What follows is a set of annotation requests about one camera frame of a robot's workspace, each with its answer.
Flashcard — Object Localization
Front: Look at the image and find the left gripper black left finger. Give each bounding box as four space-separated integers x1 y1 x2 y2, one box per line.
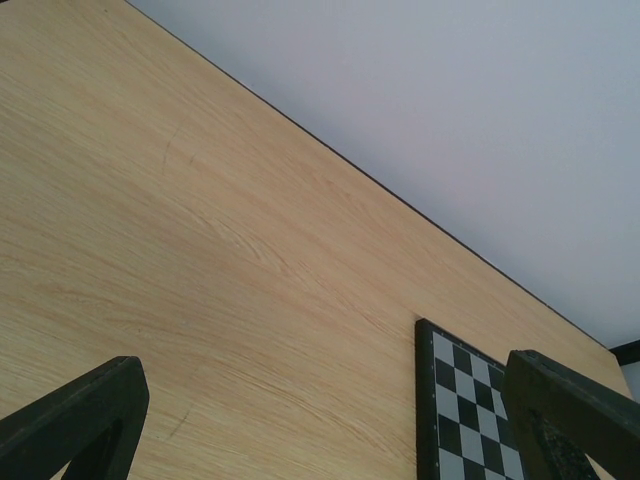
1 356 149 479

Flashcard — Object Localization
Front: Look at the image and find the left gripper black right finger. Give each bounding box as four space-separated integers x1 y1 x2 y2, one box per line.
503 350 639 479

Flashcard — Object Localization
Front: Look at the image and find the black grey chess board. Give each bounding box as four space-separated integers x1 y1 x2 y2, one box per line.
414 319 528 480

